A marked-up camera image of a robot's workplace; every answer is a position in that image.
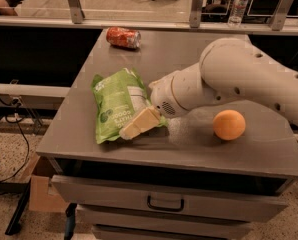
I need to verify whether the black drawer handle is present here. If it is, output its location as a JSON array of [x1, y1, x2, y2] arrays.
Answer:
[[147, 195, 185, 213]]

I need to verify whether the metal railing with glass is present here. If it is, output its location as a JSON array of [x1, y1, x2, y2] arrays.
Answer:
[[0, 0, 298, 36]]

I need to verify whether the green rice chip bag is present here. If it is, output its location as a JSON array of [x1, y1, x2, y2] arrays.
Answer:
[[91, 68, 167, 144]]

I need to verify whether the red coke can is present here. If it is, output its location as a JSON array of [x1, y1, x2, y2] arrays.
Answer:
[[106, 27, 141, 49]]

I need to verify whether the grey drawer cabinet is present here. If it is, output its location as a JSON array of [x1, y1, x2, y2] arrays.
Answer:
[[38, 31, 298, 240]]

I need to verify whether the black cable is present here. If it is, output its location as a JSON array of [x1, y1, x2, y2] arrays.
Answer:
[[0, 13, 31, 185]]

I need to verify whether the clear plastic water bottle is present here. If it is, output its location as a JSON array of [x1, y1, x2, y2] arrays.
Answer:
[[228, 0, 249, 27]]

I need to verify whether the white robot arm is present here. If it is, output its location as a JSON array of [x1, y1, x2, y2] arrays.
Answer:
[[120, 38, 298, 140]]

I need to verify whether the cardboard box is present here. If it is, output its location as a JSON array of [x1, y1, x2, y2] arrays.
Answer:
[[21, 154, 68, 213]]

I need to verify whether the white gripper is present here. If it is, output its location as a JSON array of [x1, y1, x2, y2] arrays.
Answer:
[[119, 71, 188, 140]]

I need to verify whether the orange fruit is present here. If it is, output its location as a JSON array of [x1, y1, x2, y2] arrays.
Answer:
[[213, 110, 246, 141]]

